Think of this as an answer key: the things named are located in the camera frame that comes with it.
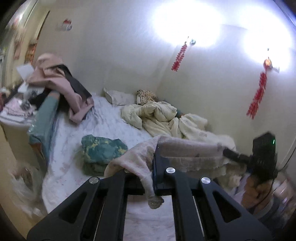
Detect pink bear print pants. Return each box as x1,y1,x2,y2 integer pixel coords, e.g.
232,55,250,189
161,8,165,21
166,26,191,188
103,135,234,210

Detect right hand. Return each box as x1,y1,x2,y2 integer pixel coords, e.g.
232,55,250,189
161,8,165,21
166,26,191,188
241,175,273,213

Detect dark green folded garment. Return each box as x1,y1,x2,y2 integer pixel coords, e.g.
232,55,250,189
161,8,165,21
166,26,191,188
83,163,107,177

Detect white floral bed sheet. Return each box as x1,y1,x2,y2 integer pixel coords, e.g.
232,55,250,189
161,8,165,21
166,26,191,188
42,95,176,240

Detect teal yellow folded garment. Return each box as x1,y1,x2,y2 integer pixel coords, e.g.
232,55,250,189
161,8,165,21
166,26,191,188
81,135,128,165

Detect teal sofa armrest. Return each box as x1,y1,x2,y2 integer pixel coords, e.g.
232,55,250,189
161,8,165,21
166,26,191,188
28,90,60,165

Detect cream bear print duvet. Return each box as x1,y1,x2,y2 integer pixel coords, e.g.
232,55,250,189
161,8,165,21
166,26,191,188
121,101,245,189

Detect white floral pillow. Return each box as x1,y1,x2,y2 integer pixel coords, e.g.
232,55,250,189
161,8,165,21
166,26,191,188
103,88,137,106

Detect white side table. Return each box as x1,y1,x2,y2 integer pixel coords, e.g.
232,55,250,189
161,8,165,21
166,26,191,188
1,97,37,165

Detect pink jacket pile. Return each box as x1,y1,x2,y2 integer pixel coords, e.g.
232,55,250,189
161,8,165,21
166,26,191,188
26,53,94,124

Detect black cable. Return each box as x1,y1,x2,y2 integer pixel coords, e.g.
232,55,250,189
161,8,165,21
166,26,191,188
252,138,296,212

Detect red firecracker wall ornament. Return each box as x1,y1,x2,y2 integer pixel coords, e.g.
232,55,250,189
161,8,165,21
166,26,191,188
171,42,188,72

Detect white wall box red decoration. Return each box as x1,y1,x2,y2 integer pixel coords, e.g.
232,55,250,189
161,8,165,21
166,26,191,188
56,19,72,32

